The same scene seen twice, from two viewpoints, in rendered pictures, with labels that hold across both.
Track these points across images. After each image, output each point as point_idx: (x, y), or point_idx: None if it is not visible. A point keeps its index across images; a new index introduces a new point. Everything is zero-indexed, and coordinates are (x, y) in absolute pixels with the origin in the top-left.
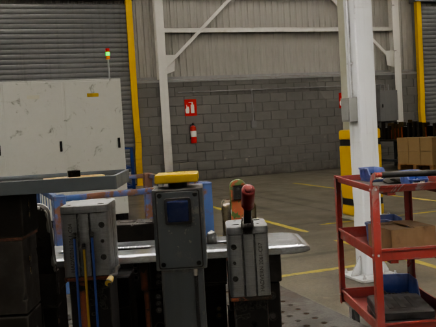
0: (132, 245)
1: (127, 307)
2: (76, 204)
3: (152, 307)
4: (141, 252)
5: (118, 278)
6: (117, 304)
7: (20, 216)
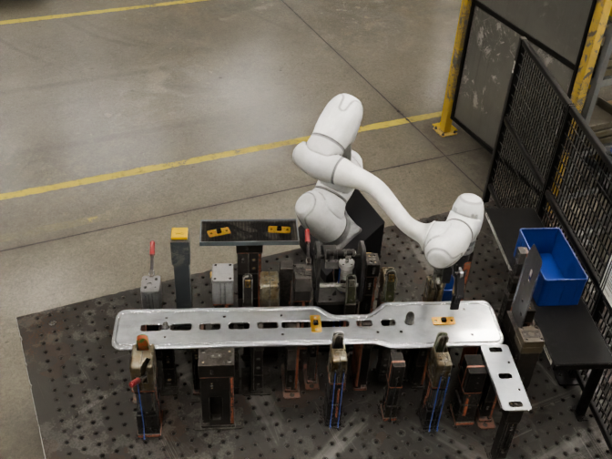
0: (210, 331)
1: None
2: (227, 267)
3: None
4: (203, 314)
5: (217, 327)
6: None
7: None
